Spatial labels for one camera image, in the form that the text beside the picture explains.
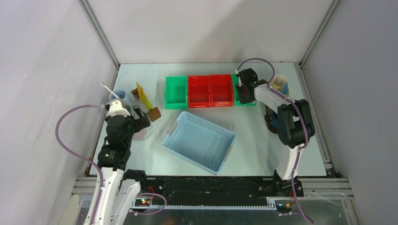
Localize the glass jar with brown lid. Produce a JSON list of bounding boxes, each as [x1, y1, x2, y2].
[[147, 107, 161, 122]]

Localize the green bin with toothbrushes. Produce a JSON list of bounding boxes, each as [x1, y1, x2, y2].
[[231, 74, 256, 106]]

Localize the yellow toothpaste tube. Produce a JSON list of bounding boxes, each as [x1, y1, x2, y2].
[[136, 82, 147, 104]]

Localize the yellow ceramic mug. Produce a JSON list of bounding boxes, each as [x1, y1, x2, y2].
[[270, 75, 287, 92]]

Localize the light blue ceramic mug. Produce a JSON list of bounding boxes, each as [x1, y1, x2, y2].
[[108, 89, 126, 101]]

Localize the blue toothpaste tube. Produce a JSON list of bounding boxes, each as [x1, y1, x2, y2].
[[281, 82, 289, 96]]

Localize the red plastic bin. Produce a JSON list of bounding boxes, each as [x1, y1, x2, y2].
[[187, 74, 234, 108]]

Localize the green bin with toothpaste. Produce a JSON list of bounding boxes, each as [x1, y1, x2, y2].
[[164, 76, 188, 109]]

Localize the light blue plastic basket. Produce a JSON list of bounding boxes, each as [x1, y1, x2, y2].
[[162, 111, 237, 175]]

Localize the dark blue ceramic mug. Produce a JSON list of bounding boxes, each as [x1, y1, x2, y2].
[[265, 113, 278, 129]]

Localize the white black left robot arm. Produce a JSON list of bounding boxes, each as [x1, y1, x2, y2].
[[84, 105, 151, 225]]

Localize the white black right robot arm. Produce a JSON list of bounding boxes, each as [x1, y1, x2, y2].
[[235, 68, 315, 196]]

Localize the clear textured glass tray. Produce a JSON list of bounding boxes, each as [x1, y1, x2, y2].
[[133, 93, 153, 141]]

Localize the brown oval wooden tray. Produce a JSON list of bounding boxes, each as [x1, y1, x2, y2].
[[266, 106, 278, 134]]

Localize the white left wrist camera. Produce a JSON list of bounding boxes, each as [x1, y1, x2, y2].
[[105, 98, 131, 118]]

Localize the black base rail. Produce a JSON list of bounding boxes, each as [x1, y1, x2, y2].
[[140, 176, 291, 207]]

